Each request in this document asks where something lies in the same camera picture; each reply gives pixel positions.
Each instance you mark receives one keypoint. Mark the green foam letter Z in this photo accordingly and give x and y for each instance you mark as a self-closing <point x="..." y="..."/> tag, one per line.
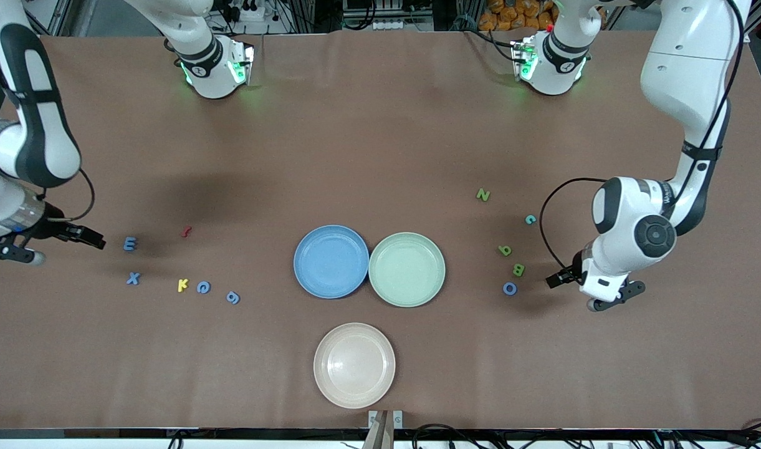
<point x="483" y="195"/>

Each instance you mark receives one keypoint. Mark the green foam letter q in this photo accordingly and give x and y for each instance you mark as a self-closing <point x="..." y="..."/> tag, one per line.
<point x="506" y="251"/>

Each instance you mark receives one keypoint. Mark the bag of oranges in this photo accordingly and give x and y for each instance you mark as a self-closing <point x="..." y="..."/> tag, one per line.
<point x="511" y="12"/>

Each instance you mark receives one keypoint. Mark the blue foam letter C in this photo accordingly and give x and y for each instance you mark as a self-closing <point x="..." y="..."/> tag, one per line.
<point x="199" y="287"/>

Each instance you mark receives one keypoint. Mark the green foam letter B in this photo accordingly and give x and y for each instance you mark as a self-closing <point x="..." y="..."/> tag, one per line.
<point x="515" y="269"/>

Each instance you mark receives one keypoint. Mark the yellow foam letter K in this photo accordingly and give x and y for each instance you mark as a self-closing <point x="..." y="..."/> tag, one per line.
<point x="181" y="285"/>

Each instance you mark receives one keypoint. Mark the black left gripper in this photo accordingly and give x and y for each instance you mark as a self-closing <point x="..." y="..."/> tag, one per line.
<point x="565" y="276"/>

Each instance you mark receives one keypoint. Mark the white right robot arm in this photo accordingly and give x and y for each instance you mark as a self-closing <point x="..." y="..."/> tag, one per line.
<point x="37" y="125"/>

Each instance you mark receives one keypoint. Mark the tan mounting bar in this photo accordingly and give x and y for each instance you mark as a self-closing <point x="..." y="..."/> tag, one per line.
<point x="380" y="436"/>

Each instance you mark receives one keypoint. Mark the blue foam letter O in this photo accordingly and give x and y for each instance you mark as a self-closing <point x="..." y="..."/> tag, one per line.
<point x="505" y="288"/>

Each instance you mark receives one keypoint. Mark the blue foam letter X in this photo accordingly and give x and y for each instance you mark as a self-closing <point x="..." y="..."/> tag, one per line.
<point x="133" y="278"/>

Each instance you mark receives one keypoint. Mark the blue foam digit 9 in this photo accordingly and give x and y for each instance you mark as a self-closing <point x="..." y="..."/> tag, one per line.
<point x="233" y="300"/>

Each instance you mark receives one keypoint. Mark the white power strip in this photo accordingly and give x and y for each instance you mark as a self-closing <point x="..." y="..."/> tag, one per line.
<point x="392" y="25"/>
<point x="249" y="12"/>

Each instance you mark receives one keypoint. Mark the beige plate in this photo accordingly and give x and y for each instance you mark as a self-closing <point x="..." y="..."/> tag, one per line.
<point x="354" y="365"/>

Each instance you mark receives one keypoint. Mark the green plate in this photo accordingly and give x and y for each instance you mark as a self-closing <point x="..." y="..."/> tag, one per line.
<point x="407" y="269"/>

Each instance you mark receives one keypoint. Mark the blue foam letter E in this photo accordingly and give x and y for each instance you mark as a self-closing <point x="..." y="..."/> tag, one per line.
<point x="129" y="244"/>

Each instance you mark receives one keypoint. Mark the brown table mat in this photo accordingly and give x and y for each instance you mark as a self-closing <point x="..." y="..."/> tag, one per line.
<point x="380" y="156"/>

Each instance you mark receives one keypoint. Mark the metal table edge bracket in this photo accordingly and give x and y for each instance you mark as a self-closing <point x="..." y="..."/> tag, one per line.
<point x="373" y="419"/>

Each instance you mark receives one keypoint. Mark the blue plate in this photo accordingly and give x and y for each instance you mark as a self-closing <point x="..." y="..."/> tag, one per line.
<point x="331" y="262"/>

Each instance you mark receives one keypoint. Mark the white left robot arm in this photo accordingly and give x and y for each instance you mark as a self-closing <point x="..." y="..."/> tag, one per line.
<point x="685" y="75"/>

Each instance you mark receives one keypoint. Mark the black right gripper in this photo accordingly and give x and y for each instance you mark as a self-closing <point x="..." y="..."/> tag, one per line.
<point x="55" y="230"/>

